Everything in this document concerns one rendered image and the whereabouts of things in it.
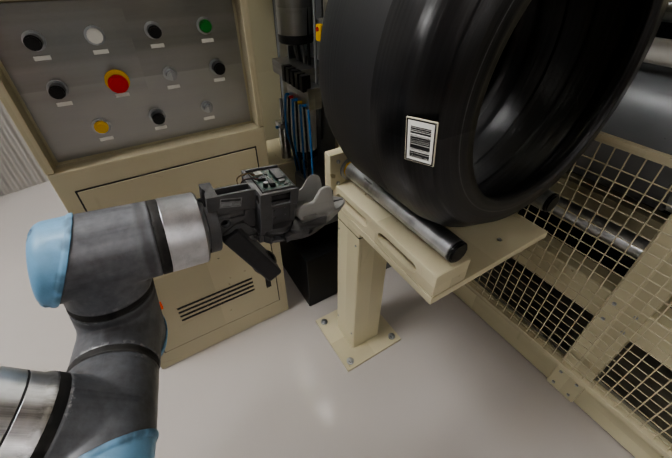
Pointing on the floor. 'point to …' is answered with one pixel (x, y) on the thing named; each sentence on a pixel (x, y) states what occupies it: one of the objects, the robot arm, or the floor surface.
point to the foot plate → (351, 357)
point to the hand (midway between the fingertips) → (336, 206)
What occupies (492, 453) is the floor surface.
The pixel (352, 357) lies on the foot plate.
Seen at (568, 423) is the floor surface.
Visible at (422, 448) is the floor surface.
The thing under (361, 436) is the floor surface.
